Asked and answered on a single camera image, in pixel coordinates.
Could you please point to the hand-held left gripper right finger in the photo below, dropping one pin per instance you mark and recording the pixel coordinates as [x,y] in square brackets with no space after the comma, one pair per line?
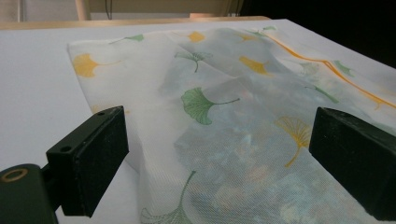
[355,161]

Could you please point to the light wooden post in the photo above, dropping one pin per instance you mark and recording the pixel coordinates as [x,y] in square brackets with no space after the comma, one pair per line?
[82,9]

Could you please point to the white leaf-print mesh laundry bag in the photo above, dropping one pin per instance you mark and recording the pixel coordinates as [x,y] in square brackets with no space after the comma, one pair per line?
[236,124]

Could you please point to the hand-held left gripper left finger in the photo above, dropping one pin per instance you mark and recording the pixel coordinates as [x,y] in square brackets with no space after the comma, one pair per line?
[90,161]

